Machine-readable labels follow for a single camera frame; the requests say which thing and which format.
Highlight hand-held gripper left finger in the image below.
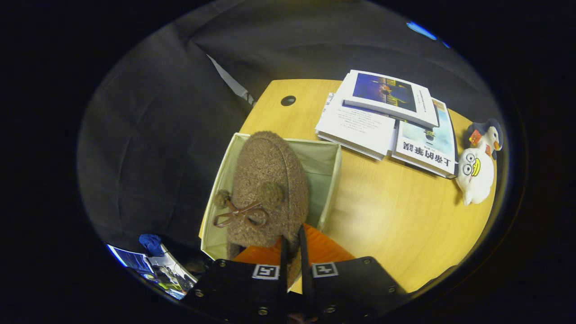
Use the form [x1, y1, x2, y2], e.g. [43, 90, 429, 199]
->
[184, 236, 291, 324]

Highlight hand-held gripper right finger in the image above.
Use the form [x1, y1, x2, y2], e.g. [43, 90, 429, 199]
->
[297, 224, 408, 324]

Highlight green fabric storage box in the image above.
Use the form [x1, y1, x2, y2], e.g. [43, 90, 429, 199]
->
[199, 132, 342, 295]

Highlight brown fuzzy shoe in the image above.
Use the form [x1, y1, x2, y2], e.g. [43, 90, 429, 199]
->
[213, 131, 310, 261]

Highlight blue cloth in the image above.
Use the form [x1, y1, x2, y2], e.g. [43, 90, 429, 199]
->
[138, 233, 165, 257]

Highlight printed picture sheets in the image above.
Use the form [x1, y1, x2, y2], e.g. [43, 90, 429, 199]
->
[107, 243, 198, 301]

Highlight white book with text cover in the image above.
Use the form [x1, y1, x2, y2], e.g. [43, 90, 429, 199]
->
[315, 92, 397, 161]

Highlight white duck plush toy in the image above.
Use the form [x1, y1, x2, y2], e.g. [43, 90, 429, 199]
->
[454, 147, 495, 207]

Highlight book with blue picture cover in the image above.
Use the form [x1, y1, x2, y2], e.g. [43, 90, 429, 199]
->
[342, 70, 439, 129]

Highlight penguin plush toy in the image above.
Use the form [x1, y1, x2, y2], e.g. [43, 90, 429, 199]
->
[465, 118, 504, 161]

